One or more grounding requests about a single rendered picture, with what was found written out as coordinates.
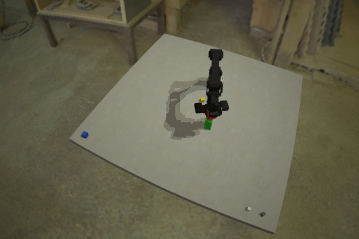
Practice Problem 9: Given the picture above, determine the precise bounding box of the small blue block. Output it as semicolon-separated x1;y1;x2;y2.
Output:
82;131;89;139

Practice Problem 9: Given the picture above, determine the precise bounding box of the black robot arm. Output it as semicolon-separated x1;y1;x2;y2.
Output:
206;49;223;117

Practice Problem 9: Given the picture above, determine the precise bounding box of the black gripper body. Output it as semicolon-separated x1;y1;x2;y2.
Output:
194;100;229;113

